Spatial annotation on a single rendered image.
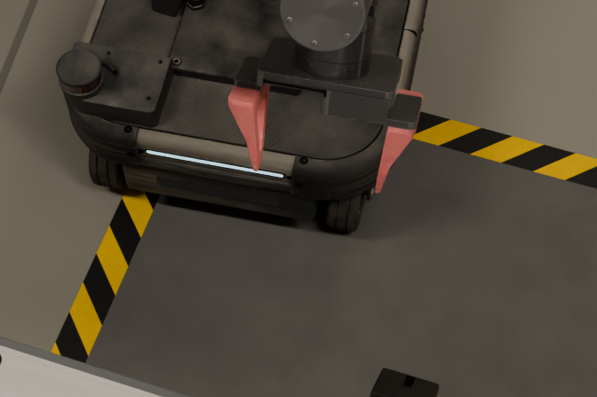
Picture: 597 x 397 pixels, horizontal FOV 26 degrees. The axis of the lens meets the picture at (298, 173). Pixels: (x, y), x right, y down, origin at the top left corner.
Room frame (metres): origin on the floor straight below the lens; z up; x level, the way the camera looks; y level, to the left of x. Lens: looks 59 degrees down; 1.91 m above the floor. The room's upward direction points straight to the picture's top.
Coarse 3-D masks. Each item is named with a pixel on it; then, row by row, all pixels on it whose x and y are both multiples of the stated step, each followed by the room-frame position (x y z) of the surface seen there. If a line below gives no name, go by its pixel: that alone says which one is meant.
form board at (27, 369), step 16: (0, 352) 0.44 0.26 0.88; (16, 352) 0.45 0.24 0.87; (0, 368) 0.42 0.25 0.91; (16, 368) 0.42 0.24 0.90; (32, 368) 0.42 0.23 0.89; (48, 368) 0.43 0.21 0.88; (64, 368) 0.43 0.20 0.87; (0, 384) 0.39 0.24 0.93; (16, 384) 0.40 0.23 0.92; (32, 384) 0.40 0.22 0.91; (48, 384) 0.40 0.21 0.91; (64, 384) 0.41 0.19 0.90; (80, 384) 0.41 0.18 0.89; (96, 384) 0.41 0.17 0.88; (112, 384) 0.42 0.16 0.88
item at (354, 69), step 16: (368, 16) 0.58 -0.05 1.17; (368, 32) 0.57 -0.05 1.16; (272, 48) 0.59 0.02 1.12; (288, 48) 0.59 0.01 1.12; (304, 48) 0.56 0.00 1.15; (352, 48) 0.56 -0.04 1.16; (368, 48) 0.57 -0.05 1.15; (272, 64) 0.56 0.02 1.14; (288, 64) 0.56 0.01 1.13; (304, 64) 0.56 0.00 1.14; (320, 64) 0.55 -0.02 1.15; (336, 64) 0.55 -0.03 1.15; (352, 64) 0.55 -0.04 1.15; (368, 64) 0.56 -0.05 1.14; (384, 64) 0.57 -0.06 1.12; (400, 64) 0.58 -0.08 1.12; (272, 80) 0.55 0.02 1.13; (288, 80) 0.55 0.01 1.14; (304, 80) 0.54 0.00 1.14; (320, 80) 0.54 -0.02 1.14; (336, 80) 0.55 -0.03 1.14; (352, 80) 0.55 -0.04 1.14; (368, 80) 0.55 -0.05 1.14; (384, 80) 0.55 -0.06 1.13; (368, 96) 0.53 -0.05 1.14; (384, 96) 0.53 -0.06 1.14
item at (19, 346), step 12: (12, 348) 0.45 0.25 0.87; (24, 348) 0.45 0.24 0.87; (36, 348) 0.45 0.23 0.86; (48, 360) 0.44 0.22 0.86; (60, 360) 0.44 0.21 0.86; (72, 360) 0.44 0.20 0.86; (96, 372) 0.43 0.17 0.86; (108, 372) 0.43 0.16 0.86; (132, 384) 0.42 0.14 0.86; (144, 384) 0.42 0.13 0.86; (168, 396) 0.41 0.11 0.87; (180, 396) 0.41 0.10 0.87
